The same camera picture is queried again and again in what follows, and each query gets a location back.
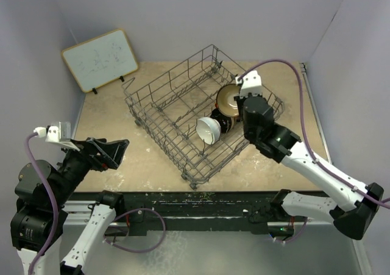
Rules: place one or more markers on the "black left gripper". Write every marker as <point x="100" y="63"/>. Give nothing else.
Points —
<point x="111" y="152"/>

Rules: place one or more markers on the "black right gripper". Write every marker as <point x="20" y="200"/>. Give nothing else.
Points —
<point x="239" y="100"/>

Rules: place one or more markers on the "brown glazed bowl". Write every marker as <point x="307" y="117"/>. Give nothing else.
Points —
<point x="226" y="102"/>

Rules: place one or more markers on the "black glossy bowl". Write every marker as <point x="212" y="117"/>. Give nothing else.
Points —
<point x="226" y="123"/>

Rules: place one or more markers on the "white bowl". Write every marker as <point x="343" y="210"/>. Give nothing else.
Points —
<point x="208" y="129"/>

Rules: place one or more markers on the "grey wire dish rack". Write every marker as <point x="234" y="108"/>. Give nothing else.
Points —
<point x="168" y="107"/>

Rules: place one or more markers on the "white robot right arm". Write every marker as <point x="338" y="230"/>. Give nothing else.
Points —
<point x="350" y="205"/>

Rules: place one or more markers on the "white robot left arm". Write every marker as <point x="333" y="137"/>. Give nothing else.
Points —
<point x="37" y="226"/>

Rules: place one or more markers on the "yellow framed whiteboard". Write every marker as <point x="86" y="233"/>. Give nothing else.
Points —
<point x="101" y="60"/>

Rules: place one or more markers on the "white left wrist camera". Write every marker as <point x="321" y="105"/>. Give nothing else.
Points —
<point x="58" y="133"/>

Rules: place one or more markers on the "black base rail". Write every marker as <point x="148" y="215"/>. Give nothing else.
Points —
<point x="204" y="211"/>

